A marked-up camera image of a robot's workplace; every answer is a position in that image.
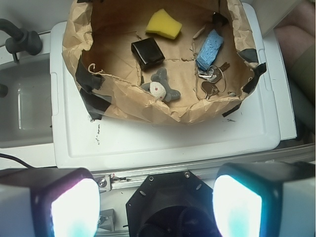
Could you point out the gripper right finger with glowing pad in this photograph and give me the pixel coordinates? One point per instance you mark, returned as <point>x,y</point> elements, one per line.
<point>265,199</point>

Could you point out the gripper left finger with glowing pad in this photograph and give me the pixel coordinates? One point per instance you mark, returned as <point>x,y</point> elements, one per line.
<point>48,202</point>

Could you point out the black box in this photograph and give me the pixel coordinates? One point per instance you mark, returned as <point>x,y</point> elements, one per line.
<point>147,53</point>

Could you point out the white sink basin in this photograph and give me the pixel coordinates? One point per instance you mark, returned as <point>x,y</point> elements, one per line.
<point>26,111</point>

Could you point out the bunch of keys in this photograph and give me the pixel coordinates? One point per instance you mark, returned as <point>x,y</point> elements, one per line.
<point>212,76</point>

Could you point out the grey plush toy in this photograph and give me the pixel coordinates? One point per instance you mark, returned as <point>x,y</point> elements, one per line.
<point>160,88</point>

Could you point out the blue sponge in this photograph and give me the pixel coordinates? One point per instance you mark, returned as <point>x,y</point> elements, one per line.
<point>209,50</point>

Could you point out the black faucet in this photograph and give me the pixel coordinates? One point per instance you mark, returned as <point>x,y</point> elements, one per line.
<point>20,40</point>

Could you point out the brown paper bag bin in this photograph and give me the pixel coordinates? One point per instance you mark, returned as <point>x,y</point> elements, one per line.
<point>97,53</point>

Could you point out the yellow sponge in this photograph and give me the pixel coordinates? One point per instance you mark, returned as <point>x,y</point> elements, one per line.
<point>162,24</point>

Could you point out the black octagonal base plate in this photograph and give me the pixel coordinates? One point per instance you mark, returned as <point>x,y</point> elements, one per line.
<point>177,204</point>

